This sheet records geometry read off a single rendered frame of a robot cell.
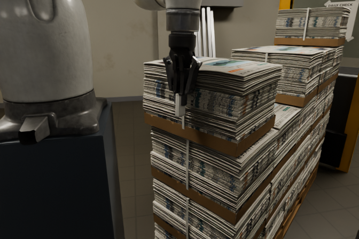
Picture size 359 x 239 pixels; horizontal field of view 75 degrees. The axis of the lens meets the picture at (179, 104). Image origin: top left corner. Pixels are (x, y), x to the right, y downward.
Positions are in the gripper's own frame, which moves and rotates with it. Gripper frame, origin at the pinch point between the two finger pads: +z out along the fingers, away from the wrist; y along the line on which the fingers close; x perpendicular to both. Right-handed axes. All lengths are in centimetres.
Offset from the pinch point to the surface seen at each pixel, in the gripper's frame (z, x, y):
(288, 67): -7, -60, -11
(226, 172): 17.9, -3.6, -15.0
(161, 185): 37.0, -4.6, 12.5
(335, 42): -17, -119, -18
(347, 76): 11, -187, -22
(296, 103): 9, -61, -17
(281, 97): 7, -60, -10
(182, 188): 32.6, -4.4, 1.8
